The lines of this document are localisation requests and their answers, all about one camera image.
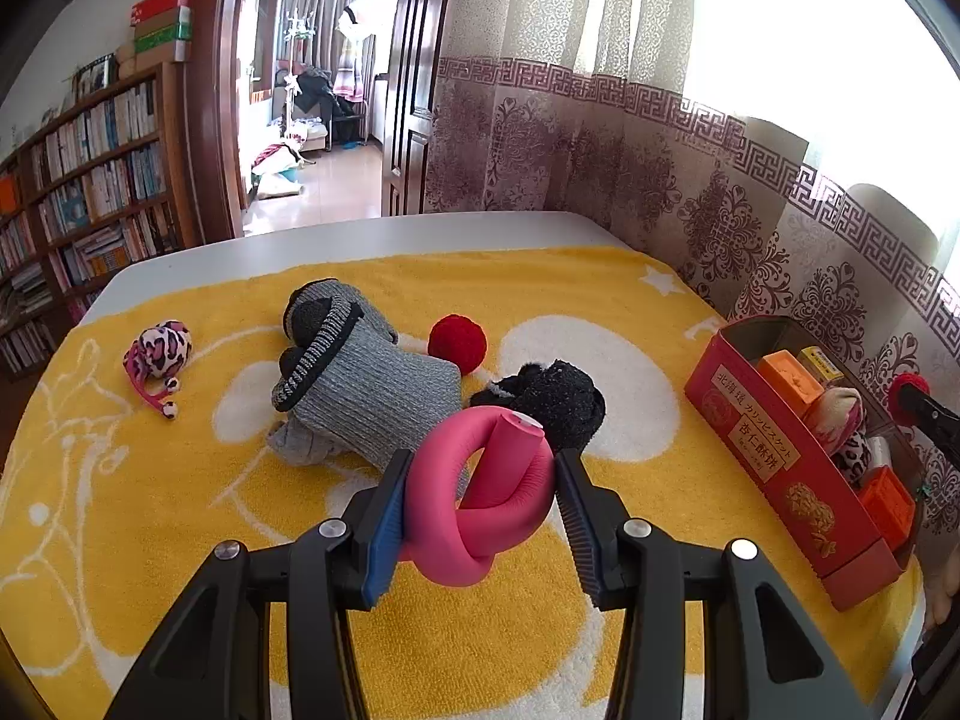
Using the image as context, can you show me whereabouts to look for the bags on floor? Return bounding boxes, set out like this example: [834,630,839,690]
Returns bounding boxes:
[251,139,305,200]

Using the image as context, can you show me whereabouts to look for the pink foam knotted tube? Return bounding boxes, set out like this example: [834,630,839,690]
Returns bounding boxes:
[397,405,557,587]

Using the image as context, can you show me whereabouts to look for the large leopard print pouch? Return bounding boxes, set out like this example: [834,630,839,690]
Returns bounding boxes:
[832,435,875,481]

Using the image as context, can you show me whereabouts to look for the black fuzzy sock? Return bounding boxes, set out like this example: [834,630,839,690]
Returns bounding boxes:
[469,358,607,462]

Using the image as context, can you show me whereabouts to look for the cream and pink sock ball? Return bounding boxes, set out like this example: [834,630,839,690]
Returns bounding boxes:
[802,386,867,458]

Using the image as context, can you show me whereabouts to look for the orange ribbed rubber cube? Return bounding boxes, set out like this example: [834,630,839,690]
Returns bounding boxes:
[756,351,826,413]

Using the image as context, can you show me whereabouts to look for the white coat rack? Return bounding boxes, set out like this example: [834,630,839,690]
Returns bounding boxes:
[281,7,316,136]

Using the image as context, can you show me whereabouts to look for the light grey sock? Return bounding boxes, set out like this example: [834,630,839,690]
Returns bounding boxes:
[266,420,346,466]

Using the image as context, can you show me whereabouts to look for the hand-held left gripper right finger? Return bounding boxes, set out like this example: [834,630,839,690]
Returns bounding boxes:
[553,448,875,720]

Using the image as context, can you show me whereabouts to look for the photo frame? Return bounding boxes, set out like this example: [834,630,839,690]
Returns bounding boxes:
[75,54,119,95]

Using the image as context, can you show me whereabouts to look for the red yarn ball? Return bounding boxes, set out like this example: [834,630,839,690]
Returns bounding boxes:
[427,313,488,376]
[887,371,931,428]

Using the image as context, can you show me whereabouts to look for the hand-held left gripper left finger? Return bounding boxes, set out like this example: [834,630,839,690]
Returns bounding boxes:
[105,448,415,720]

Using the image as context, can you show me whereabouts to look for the dark coat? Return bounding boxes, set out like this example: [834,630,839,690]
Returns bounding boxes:
[292,67,338,117]

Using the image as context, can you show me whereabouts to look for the grey knitted sock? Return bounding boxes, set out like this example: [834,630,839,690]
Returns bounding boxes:
[270,279,462,473]

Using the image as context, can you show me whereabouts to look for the stack of cardboard boxes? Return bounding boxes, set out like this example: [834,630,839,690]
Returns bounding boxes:
[120,0,194,80]

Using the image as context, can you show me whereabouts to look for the small leopard print pouch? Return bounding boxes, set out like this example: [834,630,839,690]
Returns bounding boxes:
[124,320,194,421]

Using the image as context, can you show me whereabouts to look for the wooden door frame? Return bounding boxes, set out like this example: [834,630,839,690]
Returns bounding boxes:
[187,0,260,241]

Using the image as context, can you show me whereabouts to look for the red cardboard box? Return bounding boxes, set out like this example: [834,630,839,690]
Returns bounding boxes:
[684,315,927,612]

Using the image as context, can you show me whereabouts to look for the yellow and green carton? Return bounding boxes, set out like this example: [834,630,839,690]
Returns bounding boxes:
[796,345,845,383]

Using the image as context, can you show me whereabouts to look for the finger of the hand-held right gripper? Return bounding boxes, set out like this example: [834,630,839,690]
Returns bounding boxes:
[900,384,960,466]

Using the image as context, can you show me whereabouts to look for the person's right hand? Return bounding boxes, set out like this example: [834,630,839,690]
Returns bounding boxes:
[924,540,960,632]

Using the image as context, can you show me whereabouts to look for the wooden bookshelf with books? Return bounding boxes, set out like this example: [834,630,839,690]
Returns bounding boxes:
[0,60,200,383]

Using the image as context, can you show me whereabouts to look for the hanging clothes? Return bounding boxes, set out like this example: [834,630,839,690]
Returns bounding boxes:
[336,0,398,102]

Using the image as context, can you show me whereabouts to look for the yellow and white blanket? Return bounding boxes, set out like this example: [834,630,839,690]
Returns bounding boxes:
[0,246,923,720]

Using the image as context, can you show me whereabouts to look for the dark wooden door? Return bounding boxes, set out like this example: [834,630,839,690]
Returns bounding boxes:
[381,0,458,218]

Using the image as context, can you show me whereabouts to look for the orange embossed rubber cube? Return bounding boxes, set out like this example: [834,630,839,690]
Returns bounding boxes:
[855,465,917,548]

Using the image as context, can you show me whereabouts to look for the patterned lace curtain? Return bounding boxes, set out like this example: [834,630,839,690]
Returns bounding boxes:
[424,0,960,541]

